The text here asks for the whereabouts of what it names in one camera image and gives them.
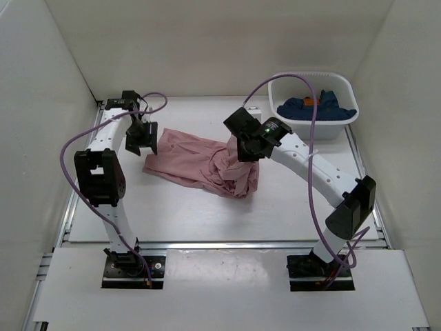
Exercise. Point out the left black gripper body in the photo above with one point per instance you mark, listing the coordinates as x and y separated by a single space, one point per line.
139 136

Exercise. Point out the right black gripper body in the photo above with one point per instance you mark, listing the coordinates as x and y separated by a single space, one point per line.
244 153

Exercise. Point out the pink trousers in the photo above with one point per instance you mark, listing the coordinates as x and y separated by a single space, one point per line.
196 162

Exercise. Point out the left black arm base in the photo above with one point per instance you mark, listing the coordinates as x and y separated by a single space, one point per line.
127 271

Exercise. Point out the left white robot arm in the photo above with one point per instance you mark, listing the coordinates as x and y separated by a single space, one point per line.
101 179

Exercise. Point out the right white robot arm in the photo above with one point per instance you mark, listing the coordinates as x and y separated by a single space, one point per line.
351 198

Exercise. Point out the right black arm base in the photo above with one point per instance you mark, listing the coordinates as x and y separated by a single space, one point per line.
308 273

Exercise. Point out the white plastic basket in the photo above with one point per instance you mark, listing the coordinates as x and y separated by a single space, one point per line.
293 95

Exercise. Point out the dark blue jeans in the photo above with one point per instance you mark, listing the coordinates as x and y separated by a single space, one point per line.
328 108

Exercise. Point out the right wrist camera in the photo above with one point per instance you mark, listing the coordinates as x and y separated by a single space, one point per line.
242 124

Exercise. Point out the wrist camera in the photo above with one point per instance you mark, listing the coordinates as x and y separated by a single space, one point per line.
131 102
242 124

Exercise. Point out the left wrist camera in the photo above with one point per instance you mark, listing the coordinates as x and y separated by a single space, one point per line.
131 102

